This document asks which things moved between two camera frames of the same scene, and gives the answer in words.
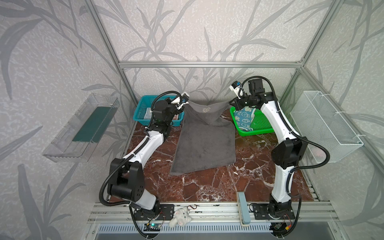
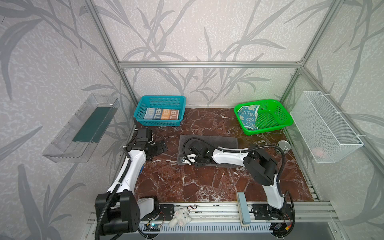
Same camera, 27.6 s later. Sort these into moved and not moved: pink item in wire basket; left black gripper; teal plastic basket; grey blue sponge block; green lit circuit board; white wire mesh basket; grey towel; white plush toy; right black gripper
Moved: grey towel; left black gripper; right black gripper
Not moved: teal plastic basket; white plush toy; grey blue sponge block; pink item in wire basket; white wire mesh basket; green lit circuit board
